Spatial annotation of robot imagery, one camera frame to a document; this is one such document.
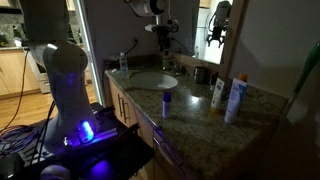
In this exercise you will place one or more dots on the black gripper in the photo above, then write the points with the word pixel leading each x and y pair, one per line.
pixel 164 36

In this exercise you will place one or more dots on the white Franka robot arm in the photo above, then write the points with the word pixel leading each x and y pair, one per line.
pixel 66 83

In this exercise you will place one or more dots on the silver metal cup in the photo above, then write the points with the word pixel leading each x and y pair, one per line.
pixel 201 75

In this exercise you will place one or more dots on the soap pump dispenser bottle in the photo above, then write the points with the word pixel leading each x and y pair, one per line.
pixel 166 63

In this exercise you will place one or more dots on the chrome faucet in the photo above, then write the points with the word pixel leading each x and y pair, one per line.
pixel 178 68

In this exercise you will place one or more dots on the white oval sink basin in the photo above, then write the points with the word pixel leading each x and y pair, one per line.
pixel 153 81

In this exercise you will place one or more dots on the clear plastic water bottle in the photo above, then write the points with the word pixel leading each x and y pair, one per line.
pixel 123 65

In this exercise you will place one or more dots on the white contact lens case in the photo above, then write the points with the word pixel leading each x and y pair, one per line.
pixel 115 70

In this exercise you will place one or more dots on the small white can blue cap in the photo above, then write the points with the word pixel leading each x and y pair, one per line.
pixel 166 106

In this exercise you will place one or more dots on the white tube yellow cap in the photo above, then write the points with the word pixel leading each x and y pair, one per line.
pixel 218 95

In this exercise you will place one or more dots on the wooden vanity cabinet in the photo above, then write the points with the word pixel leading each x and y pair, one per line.
pixel 113 100

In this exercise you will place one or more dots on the white door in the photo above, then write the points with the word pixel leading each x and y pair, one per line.
pixel 90 60

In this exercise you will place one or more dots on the tall white blue lotion tube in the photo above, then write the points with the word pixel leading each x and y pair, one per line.
pixel 235 100

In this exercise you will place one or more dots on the black robot cart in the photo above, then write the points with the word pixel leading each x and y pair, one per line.
pixel 116 160

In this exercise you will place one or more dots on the wooden kitchen cabinet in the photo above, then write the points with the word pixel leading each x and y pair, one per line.
pixel 13 73

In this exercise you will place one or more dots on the black round dome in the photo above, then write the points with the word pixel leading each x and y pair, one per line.
pixel 55 173

